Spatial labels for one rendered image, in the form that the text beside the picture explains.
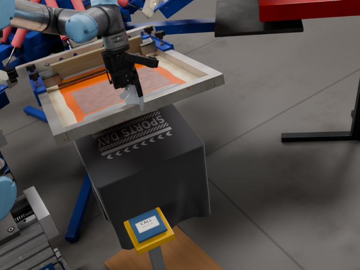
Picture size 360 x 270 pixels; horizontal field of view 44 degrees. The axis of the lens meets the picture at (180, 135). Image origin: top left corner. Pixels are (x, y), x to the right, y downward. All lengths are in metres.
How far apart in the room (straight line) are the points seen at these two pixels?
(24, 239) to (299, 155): 2.13
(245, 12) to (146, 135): 1.11
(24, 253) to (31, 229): 0.08
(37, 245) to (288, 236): 1.63
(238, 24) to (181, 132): 0.90
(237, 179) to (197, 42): 1.80
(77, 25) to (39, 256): 0.65
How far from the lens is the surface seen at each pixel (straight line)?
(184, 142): 1.76
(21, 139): 3.65
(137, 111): 1.44
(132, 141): 1.81
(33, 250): 1.35
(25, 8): 1.25
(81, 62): 1.97
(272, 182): 2.88
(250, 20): 2.55
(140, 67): 1.93
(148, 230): 1.47
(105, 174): 1.70
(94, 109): 1.62
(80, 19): 1.25
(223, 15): 2.62
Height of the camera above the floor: 2.12
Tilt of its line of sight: 41 degrees down
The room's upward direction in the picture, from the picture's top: 9 degrees counter-clockwise
